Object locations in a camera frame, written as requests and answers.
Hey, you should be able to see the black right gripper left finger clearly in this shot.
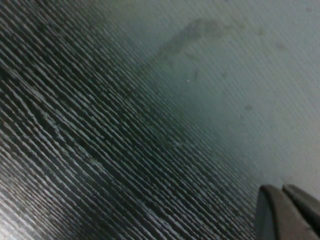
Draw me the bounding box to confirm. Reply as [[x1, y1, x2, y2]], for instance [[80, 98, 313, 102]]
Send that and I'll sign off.
[[254, 184, 316, 240]]

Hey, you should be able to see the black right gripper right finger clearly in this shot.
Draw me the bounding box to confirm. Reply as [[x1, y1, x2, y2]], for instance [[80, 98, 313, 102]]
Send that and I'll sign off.
[[281, 184, 320, 232]]

